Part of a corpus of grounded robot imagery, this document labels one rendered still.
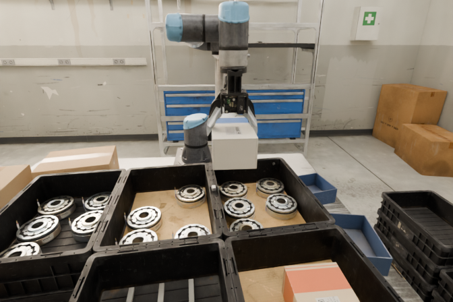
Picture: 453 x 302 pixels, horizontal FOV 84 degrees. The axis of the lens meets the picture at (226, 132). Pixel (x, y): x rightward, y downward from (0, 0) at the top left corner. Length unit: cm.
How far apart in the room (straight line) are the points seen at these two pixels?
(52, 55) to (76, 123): 93
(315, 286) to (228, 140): 37
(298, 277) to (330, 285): 6
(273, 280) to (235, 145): 34
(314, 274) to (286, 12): 331
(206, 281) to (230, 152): 32
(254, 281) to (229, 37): 59
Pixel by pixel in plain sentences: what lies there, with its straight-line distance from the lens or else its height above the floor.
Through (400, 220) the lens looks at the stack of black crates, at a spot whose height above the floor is 53.
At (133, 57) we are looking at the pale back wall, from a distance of 364.
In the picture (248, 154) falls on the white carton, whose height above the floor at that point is 109.
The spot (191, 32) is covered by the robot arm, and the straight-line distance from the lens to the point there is 75.
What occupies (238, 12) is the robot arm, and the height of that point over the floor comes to 143.
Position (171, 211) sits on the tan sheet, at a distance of 91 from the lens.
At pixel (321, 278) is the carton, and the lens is 64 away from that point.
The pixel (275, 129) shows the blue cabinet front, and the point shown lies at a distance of 290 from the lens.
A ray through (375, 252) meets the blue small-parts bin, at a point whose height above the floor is 71.
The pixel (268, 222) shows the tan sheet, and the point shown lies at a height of 83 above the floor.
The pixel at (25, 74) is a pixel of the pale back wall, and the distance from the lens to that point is 426.
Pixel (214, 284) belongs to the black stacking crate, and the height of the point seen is 83.
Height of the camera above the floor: 137
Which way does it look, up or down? 20 degrees down
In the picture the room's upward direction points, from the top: straight up
